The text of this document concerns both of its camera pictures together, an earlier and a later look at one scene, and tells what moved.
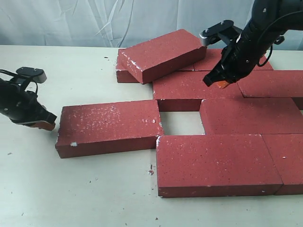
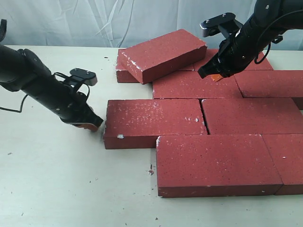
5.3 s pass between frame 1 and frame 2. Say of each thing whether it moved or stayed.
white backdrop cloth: stayed
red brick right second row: stayed
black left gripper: moved
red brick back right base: stayed
